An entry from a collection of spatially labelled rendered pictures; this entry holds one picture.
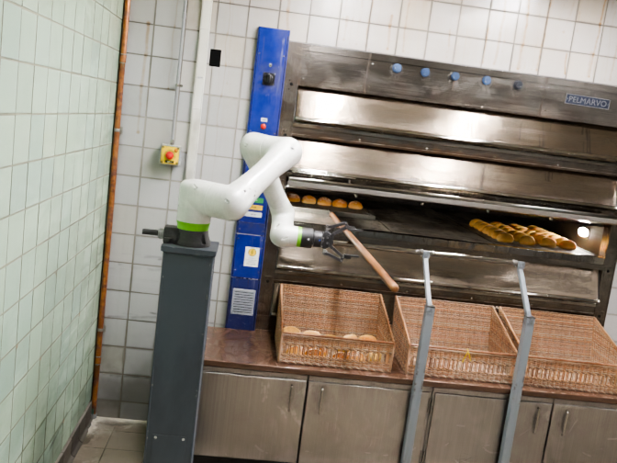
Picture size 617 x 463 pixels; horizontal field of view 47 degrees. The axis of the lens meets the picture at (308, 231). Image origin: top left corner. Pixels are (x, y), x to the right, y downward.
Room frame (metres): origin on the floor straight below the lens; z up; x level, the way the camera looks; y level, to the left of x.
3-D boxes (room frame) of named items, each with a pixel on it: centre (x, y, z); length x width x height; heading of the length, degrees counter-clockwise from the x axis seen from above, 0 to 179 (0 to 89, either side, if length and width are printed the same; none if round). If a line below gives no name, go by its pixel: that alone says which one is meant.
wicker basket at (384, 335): (3.50, -0.18, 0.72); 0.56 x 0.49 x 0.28; 96
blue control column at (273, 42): (4.65, 0.39, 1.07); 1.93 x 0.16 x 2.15; 5
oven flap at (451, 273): (3.82, -0.74, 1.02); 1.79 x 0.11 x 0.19; 95
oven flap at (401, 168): (3.82, -0.74, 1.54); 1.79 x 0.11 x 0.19; 95
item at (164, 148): (3.64, 0.74, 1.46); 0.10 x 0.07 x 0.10; 95
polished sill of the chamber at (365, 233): (3.84, -0.74, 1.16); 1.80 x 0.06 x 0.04; 95
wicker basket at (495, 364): (3.56, -0.80, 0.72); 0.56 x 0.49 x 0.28; 95
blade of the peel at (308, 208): (4.40, -0.09, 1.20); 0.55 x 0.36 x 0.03; 97
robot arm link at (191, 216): (2.70, 0.43, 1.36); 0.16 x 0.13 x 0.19; 62
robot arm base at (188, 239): (2.70, 0.50, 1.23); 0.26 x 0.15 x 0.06; 95
